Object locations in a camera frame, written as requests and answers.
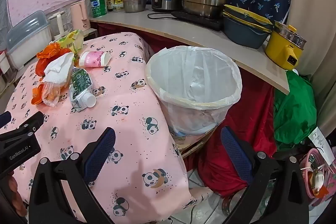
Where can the small steel pot with lid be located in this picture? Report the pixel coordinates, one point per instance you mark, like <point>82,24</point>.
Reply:
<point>134,5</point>

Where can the pink electric kettle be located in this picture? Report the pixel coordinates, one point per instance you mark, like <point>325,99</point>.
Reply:
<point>80,15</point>

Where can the orange clear plastic wrapper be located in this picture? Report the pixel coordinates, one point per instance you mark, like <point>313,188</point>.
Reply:
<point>51,94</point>

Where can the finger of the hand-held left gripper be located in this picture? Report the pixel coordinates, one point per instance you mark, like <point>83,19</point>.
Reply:
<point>29,127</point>
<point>4,119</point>

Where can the pink plastic basket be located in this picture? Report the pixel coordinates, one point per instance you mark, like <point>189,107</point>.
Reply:
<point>309,158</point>

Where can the orange plastic bag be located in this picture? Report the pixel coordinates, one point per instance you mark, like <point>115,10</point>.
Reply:
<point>50,52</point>

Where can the yellow green snack bag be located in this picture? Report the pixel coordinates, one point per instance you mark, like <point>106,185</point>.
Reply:
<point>69,41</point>

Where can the pink paper cup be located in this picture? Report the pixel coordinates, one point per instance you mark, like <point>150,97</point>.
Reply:
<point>92,59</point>

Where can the beige curtain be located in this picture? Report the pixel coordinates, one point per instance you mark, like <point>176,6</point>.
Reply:
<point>309,16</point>

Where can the yellow strainer basin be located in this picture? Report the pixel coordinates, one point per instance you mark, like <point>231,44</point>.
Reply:
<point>252,15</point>

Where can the pink panda print tablecloth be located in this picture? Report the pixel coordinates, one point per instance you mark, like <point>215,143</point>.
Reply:
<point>126,98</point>

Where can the yellow lid jar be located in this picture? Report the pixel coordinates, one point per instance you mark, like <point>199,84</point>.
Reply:
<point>118,1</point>

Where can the person's left hand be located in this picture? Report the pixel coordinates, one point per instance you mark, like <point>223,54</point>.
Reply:
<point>15,195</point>

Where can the dark sauce bottle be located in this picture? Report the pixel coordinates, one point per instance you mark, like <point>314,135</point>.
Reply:
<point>110,2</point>

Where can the green white drink pouch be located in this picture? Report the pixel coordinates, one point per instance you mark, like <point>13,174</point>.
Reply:
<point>80,82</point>

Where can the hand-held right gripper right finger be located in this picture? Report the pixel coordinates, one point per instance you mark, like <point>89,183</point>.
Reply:
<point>236,154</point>

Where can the yellow electric pot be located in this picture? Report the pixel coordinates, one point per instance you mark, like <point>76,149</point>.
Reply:
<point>278,48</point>

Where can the white paper tag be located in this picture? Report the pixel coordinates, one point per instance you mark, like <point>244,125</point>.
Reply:
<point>321,144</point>

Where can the green can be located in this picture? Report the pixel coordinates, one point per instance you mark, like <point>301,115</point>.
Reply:
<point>98,7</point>

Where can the trash bin with white liner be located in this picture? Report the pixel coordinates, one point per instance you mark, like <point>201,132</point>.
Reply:
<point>183,77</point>

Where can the brown cardboard box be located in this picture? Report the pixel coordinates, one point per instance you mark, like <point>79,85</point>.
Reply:
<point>199,142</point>

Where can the black induction cooktop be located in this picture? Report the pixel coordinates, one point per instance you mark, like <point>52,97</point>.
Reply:
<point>199,20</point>

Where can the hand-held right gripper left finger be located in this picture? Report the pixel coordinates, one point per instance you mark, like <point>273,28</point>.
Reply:
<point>101,153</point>

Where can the white blender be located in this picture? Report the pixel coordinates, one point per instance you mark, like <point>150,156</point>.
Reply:
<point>59,26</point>

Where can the stacked blue yellow bowls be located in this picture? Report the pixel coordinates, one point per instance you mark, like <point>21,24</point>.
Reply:
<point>244,35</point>

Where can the green plastic bag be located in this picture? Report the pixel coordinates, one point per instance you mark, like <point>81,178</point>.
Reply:
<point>294,108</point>

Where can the white tissue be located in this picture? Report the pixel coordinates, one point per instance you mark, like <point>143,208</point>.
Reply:
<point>57,66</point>

